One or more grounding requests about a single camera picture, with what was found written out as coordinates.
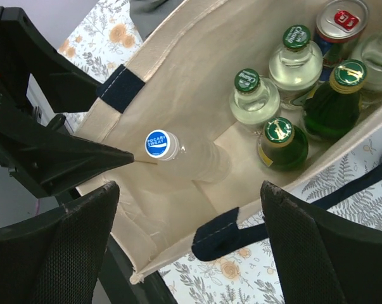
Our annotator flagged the red tab drink can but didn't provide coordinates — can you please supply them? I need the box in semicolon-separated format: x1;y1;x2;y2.
313;0;369;68

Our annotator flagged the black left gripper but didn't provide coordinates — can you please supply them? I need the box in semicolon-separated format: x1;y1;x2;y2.
0;6;134;198

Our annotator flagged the floral table mat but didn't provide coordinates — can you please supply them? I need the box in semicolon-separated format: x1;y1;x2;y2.
60;1;382;303

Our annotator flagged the clear chang bottle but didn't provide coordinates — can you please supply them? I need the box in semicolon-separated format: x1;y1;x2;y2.
229;68;281;135
350;32;382;109
269;24;323;110

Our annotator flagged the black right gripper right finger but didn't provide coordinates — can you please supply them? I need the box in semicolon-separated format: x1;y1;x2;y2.
260;181;382;303

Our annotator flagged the grey folded cloth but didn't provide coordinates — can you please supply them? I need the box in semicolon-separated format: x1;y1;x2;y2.
129;0;183;41

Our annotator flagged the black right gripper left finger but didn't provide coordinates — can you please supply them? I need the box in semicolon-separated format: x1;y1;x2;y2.
0;182;120;303

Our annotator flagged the clear Chang bottle back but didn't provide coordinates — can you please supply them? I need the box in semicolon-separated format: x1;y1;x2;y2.
350;32;382;109

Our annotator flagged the green Perrier bottle far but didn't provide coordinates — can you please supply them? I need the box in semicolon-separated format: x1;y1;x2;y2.
301;59;367;141

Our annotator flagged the clear Chang bottle near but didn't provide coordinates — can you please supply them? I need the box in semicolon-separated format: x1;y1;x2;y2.
229;68;281;135

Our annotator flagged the green perrier bottle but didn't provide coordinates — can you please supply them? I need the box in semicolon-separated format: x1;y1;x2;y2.
257;117;309;172
301;59;367;141

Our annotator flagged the beige canvas tote bag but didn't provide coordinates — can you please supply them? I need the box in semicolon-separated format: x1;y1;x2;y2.
75;1;382;284

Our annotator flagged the clear Chang bottle far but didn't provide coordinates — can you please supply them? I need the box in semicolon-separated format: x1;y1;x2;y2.
269;24;323;110

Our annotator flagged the Pocari Sweat plastic bottle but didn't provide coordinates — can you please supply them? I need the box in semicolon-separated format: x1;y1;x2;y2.
144;129;231;183

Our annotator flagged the green Perrier bottle near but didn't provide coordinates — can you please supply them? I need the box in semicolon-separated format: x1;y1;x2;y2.
257;117;309;172

